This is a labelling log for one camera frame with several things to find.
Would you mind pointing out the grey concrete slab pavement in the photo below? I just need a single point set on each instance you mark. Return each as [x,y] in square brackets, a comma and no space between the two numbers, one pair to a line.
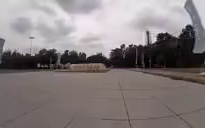
[90,100]

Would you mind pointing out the pale statue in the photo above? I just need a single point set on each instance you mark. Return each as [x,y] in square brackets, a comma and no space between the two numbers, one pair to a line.
[58,60]

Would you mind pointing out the row of trees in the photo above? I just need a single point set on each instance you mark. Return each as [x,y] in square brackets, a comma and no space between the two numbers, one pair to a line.
[166,50]
[46,58]

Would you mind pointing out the grass strip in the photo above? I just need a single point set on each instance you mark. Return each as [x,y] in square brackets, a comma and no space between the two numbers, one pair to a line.
[186,76]

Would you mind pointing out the low pale stone wall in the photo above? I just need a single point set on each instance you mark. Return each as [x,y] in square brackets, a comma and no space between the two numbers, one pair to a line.
[87,67]

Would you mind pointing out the tall lamp post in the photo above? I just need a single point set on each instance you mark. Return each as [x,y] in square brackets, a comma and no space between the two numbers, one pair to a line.
[31,45]

